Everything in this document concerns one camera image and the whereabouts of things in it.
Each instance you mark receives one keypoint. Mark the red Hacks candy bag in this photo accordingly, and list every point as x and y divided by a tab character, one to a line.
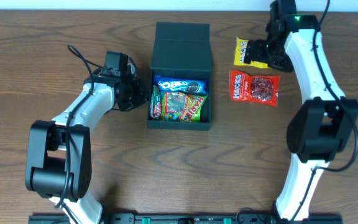
254	88

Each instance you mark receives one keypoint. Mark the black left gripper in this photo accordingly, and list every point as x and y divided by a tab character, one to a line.
136	92

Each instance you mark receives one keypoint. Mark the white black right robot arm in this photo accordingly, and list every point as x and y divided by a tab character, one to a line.
323	135

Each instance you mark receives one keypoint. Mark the green red candy bar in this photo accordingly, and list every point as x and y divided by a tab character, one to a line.
155	104

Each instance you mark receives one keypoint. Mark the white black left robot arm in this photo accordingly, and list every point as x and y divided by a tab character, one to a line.
59	151

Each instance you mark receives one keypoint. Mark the dark green gift box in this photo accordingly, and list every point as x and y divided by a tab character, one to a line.
183	50

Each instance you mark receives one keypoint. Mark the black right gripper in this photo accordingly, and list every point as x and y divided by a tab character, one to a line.
258	51

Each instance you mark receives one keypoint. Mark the green Haribo gummy bag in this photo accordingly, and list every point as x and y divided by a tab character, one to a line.
181	107

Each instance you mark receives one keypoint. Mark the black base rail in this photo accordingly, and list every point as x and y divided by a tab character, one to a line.
243	218

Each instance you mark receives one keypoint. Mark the yellow Hacks candy bag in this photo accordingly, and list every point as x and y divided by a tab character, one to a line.
240	53

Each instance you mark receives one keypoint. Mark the blue Oreo cookie pack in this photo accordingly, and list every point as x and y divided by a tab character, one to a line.
188	86

